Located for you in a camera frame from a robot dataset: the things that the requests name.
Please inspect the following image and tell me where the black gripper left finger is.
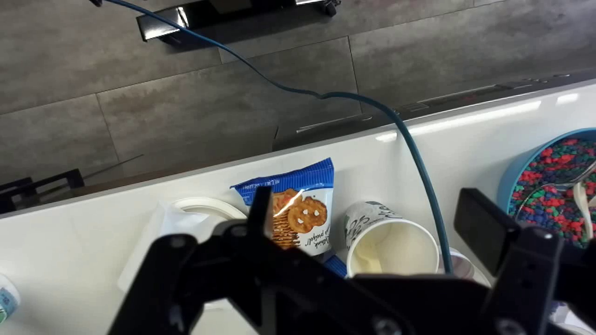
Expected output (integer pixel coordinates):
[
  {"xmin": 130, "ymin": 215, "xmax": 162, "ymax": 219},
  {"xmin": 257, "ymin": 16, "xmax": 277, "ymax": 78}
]
[{"xmin": 108, "ymin": 184, "xmax": 374, "ymax": 335}]

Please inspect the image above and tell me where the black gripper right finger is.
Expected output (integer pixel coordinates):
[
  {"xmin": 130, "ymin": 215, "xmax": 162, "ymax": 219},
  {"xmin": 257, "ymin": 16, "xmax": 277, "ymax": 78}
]
[{"xmin": 452, "ymin": 185, "xmax": 596, "ymax": 335}]

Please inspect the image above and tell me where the blue bowl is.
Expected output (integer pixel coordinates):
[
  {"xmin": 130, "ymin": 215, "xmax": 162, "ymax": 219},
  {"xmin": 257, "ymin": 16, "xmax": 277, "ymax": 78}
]
[{"xmin": 495, "ymin": 126, "xmax": 596, "ymax": 249}]

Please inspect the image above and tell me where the colourful cereal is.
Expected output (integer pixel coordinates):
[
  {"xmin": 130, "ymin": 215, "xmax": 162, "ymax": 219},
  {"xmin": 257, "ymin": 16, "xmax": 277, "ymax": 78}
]
[{"xmin": 510, "ymin": 135, "xmax": 596, "ymax": 249}]

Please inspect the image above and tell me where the blue pretzel bag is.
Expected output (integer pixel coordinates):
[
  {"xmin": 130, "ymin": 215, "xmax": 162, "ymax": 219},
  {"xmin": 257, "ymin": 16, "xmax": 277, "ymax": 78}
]
[{"xmin": 229, "ymin": 156, "xmax": 350, "ymax": 279}]

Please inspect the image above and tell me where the white paper cup dark print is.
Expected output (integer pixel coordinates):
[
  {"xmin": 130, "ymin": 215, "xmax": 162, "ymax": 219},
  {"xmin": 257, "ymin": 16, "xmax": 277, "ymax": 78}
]
[{"xmin": 343, "ymin": 199, "xmax": 443, "ymax": 279}]

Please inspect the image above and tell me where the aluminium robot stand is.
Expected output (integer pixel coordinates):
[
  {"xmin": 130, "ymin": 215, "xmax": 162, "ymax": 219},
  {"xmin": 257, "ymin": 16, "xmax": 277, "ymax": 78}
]
[{"xmin": 136, "ymin": 0, "xmax": 343, "ymax": 46}]

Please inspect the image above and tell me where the black metal floor frame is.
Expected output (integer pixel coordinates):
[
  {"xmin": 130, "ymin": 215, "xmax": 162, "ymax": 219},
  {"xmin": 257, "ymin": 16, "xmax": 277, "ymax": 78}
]
[{"xmin": 0, "ymin": 167, "xmax": 86, "ymax": 215}]

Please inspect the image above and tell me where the blue cable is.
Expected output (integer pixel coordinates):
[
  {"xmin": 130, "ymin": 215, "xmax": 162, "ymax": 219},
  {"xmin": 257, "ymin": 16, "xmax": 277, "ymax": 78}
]
[{"xmin": 100, "ymin": 0, "xmax": 454, "ymax": 275}]

